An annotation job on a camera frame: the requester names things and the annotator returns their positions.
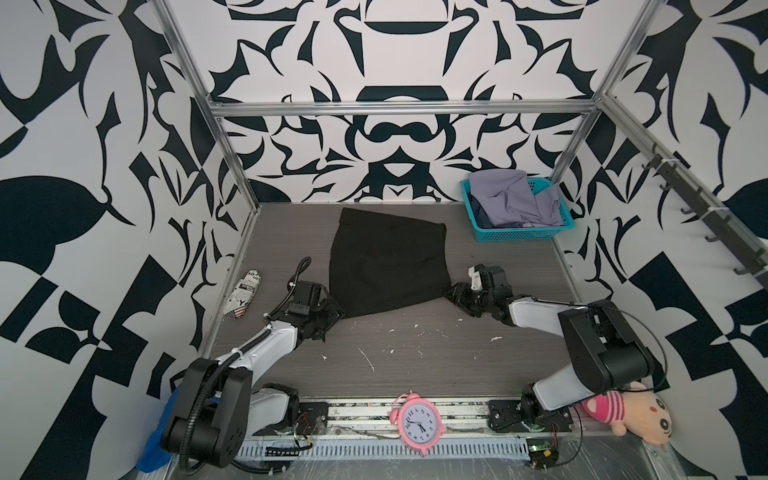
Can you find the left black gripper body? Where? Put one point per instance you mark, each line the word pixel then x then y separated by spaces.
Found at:
pixel 327 314

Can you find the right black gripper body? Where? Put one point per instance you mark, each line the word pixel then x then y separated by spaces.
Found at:
pixel 474 302

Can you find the black skirt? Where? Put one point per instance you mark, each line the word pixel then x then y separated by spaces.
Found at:
pixel 381 262

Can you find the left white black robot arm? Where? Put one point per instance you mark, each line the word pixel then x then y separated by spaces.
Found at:
pixel 215 406

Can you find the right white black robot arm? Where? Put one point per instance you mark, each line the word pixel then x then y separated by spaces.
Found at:
pixel 606 355

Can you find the dark navy garment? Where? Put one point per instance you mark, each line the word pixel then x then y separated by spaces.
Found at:
pixel 481 218

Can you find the teal plastic basket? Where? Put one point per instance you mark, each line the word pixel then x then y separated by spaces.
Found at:
pixel 523 232

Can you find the purple grey skirt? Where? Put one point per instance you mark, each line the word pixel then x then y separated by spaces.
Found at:
pixel 507 198

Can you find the pink alarm clock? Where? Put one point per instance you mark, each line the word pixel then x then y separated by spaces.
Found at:
pixel 418 421

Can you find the small green circuit board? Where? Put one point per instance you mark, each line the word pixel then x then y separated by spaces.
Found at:
pixel 543 453

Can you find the pink plush pig toy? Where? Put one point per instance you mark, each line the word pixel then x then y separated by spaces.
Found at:
pixel 637 411

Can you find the blue cloth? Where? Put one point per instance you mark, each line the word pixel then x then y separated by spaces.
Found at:
pixel 153 457

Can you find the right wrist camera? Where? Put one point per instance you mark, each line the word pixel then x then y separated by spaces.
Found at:
pixel 476 281

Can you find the white slotted cable duct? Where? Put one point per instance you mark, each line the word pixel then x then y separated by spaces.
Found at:
pixel 512 448

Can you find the black wall hook rack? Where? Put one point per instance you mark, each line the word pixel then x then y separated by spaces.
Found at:
pixel 701 204

